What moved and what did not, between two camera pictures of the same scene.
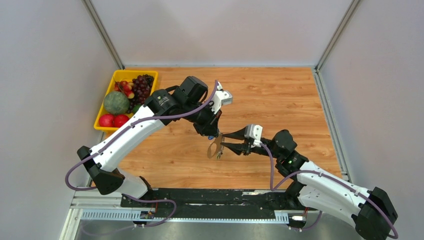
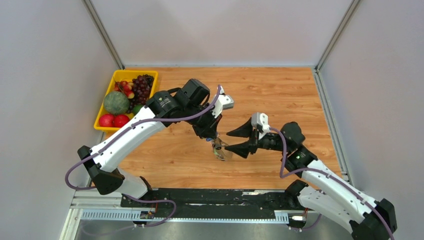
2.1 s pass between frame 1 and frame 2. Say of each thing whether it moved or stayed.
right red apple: stayed
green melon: stayed
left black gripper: stayed
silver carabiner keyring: moved
